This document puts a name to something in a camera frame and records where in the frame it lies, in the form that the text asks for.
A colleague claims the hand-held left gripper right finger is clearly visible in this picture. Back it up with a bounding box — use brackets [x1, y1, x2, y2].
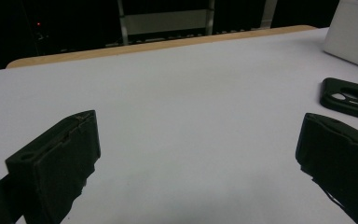
[295, 112, 358, 224]

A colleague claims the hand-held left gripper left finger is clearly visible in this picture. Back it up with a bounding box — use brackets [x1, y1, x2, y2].
[5, 109, 102, 224]

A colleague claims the black phone case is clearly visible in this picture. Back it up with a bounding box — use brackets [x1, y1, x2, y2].
[319, 77, 358, 123]

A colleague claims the white plastic container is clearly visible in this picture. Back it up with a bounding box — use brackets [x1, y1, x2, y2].
[323, 0, 358, 73]

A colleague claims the dark equipment with red light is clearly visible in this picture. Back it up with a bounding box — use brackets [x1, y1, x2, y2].
[21, 0, 63, 54]

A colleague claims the pale metal post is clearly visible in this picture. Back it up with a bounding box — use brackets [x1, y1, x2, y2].
[259, 0, 279, 30]

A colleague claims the grey metal stand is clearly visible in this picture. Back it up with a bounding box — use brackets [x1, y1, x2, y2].
[116, 0, 216, 46]

